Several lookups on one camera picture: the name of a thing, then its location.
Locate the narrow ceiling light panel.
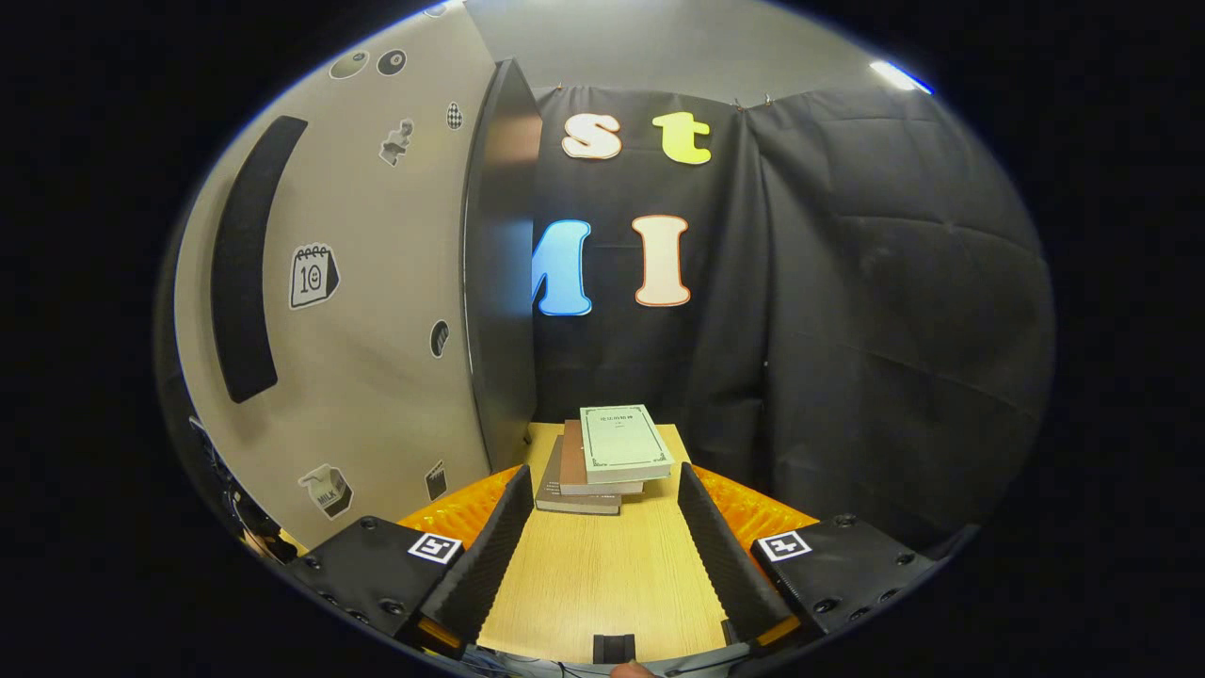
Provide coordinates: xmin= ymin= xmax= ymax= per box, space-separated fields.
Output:
xmin=868 ymin=58 xmax=935 ymax=97

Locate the green book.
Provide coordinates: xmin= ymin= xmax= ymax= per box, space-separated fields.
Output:
xmin=579 ymin=404 xmax=675 ymax=486

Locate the black backdrop cloth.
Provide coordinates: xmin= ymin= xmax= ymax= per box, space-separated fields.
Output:
xmin=527 ymin=87 xmax=1057 ymax=557

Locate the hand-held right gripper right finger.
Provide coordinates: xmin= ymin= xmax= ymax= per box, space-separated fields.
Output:
xmin=678 ymin=461 xmax=942 ymax=651

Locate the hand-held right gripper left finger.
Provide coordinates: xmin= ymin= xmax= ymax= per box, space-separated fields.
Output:
xmin=282 ymin=463 xmax=536 ymax=660

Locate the dark grey cabinet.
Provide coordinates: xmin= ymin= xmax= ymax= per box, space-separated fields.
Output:
xmin=459 ymin=58 xmax=544 ymax=474

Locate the black cabinet door handle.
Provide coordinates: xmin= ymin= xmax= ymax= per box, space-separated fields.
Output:
xmin=209 ymin=115 xmax=310 ymax=404

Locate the beige cabinet door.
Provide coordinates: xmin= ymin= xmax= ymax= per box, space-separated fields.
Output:
xmin=155 ymin=5 xmax=500 ymax=557

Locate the dark brown book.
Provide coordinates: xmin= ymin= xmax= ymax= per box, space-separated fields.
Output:
xmin=534 ymin=435 xmax=622 ymax=516

